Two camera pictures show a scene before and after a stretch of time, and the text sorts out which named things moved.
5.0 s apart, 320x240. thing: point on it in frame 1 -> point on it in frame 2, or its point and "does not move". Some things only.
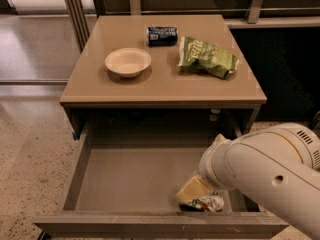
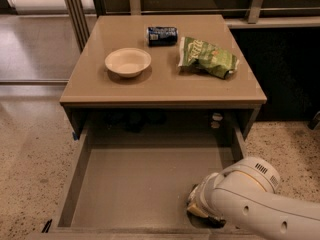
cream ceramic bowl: [128, 62] does not move
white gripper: [210, 165] -> [201, 197]
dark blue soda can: [162, 36] does not move
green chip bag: [201, 56] does not move
